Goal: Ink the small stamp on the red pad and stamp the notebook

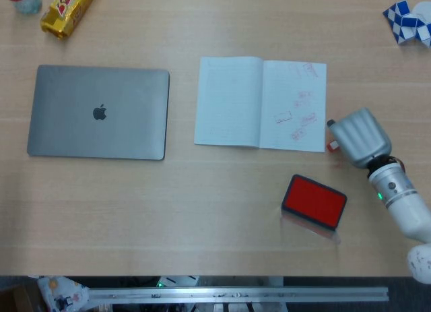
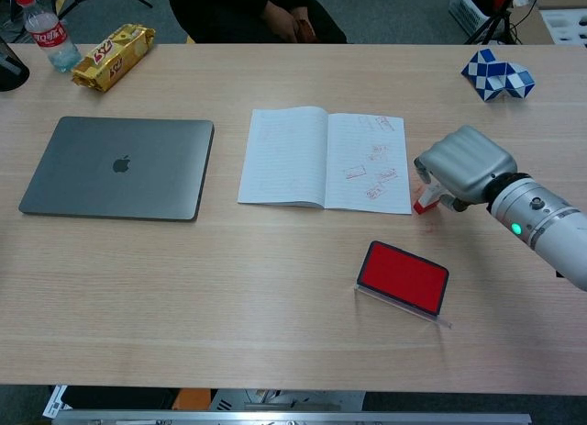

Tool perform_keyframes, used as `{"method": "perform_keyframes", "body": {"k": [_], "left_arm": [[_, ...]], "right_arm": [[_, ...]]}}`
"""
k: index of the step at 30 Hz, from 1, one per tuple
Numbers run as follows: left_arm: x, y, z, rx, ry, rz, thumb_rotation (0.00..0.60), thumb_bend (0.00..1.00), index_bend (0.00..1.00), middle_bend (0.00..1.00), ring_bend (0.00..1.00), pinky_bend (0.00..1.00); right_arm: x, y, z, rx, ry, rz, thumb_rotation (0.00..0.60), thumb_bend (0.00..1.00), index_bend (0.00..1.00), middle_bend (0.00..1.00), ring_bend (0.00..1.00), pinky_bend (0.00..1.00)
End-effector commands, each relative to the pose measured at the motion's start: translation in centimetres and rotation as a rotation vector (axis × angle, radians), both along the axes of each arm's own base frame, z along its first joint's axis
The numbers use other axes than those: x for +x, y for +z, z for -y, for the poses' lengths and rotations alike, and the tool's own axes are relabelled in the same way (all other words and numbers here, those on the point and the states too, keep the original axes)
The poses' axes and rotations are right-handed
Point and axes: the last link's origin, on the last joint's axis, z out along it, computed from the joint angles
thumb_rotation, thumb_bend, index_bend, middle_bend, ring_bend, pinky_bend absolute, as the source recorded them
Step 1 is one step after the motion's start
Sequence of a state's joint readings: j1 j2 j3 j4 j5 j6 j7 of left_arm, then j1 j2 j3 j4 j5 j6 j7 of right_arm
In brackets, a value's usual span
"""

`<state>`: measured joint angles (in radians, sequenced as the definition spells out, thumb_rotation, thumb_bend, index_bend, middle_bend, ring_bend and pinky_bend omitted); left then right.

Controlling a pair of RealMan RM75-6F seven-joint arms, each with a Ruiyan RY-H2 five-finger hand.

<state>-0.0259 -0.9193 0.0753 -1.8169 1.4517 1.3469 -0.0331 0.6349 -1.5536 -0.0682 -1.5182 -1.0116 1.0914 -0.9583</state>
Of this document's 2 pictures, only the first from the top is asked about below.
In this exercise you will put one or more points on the grey closed laptop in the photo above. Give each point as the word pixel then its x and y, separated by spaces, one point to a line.
pixel 97 113

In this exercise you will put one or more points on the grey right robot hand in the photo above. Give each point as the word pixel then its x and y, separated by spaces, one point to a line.
pixel 360 138

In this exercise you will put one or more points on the aluminium rail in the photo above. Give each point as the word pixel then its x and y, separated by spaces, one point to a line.
pixel 235 294

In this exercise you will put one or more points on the white device with green light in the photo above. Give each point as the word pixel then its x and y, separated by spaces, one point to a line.
pixel 178 281

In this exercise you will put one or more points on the red ink pad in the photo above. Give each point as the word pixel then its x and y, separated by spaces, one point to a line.
pixel 314 202

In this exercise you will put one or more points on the gold snack package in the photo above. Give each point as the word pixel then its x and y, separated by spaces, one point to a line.
pixel 65 12

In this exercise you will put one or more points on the open white notebook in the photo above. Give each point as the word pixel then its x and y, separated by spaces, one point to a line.
pixel 229 103

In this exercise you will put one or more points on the brown cardboard box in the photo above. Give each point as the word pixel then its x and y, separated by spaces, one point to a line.
pixel 17 298

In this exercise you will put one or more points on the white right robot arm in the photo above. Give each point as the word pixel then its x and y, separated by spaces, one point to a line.
pixel 404 207

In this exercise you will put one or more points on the white printed bag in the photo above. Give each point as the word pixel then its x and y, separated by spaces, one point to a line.
pixel 64 291

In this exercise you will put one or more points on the plastic bottle with red label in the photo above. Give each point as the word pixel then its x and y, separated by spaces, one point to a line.
pixel 28 2

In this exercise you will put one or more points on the small red stamp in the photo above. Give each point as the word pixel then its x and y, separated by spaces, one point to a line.
pixel 331 146

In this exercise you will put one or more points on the blue white snake puzzle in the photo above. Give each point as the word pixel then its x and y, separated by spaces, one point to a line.
pixel 404 22

